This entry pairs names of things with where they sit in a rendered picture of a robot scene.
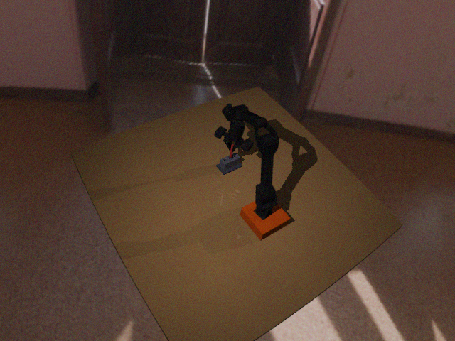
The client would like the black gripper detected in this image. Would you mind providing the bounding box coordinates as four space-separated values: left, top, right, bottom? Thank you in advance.
214 126 254 152

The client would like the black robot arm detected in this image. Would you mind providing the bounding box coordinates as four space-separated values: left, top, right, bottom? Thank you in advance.
222 103 279 220

